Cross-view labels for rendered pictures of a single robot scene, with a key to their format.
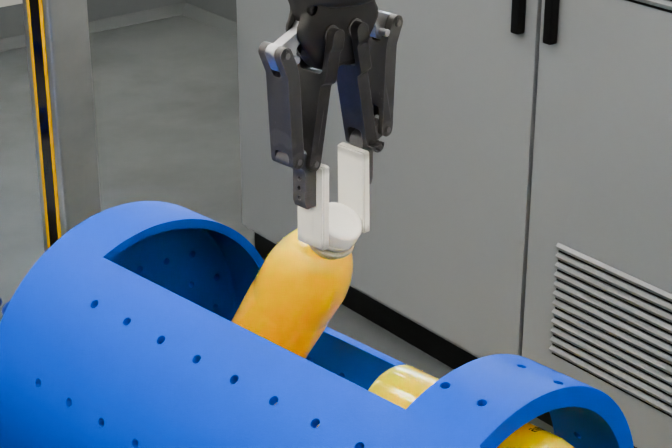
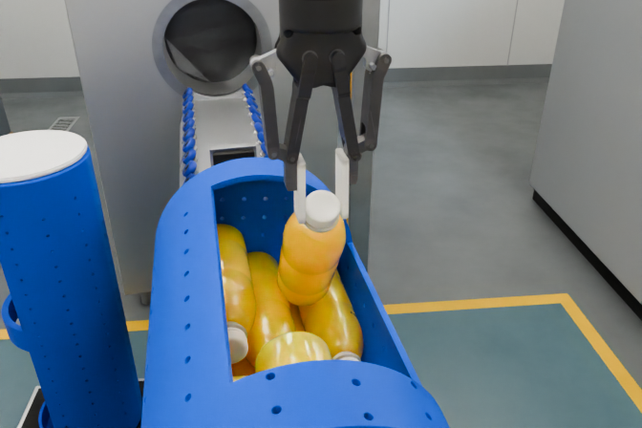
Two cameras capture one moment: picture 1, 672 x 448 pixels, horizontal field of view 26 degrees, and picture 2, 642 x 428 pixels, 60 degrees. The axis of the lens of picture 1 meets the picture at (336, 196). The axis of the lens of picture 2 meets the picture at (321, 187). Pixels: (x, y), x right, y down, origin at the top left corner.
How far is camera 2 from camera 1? 0.71 m
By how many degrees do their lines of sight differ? 30
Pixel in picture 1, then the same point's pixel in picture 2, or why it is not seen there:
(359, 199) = (340, 193)
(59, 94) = (354, 95)
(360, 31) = (335, 59)
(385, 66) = (370, 95)
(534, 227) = not seen: outside the picture
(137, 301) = (198, 221)
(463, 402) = (265, 401)
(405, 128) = (615, 155)
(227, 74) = not seen: hidden behind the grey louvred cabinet
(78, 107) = not seen: hidden behind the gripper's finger
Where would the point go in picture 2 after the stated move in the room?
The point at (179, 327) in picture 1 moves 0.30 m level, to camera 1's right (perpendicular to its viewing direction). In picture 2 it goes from (197, 247) to (453, 353)
